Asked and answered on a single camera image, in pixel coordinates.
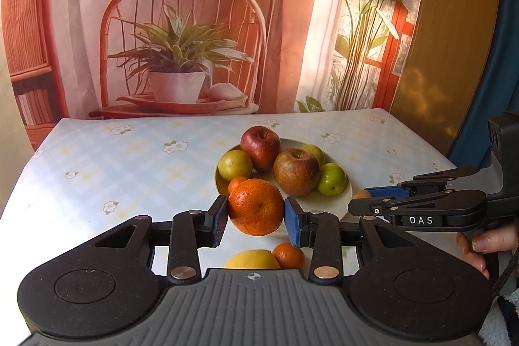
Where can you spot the russet red apple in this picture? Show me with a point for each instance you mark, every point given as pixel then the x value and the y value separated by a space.
pixel 296 171

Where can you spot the yellow-green citrus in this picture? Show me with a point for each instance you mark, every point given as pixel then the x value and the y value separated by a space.
pixel 314 152
pixel 235 165

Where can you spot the cream round plate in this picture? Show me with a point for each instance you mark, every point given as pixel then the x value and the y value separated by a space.
pixel 324 205

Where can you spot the green apple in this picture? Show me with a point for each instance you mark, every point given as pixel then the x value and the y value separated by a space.
pixel 331 179

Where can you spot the small tan round fruit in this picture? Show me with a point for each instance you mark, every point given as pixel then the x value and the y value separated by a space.
pixel 361 195

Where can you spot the orange mandarin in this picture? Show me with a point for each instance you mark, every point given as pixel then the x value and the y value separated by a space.
pixel 237 184
pixel 288 255
pixel 256 207

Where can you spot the teal fabric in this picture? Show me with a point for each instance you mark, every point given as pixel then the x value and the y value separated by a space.
pixel 498 66

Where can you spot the person's right hand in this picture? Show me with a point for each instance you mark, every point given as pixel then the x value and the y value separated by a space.
pixel 484 244

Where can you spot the floral tablecloth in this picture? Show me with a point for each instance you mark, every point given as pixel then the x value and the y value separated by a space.
pixel 121 175

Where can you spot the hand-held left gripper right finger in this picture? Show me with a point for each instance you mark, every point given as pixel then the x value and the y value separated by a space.
pixel 292 225

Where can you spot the white fuzzy cloth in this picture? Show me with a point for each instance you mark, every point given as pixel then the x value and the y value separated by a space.
pixel 505 321

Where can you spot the yellow lemon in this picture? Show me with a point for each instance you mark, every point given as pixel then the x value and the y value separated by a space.
pixel 251 260

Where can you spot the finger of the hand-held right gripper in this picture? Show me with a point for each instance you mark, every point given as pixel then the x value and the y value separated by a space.
pixel 389 192
pixel 373 206

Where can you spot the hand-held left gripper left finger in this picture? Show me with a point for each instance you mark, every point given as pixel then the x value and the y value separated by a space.
pixel 221 222

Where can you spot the wooden board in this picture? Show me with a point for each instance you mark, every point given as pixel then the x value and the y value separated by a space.
pixel 454 25

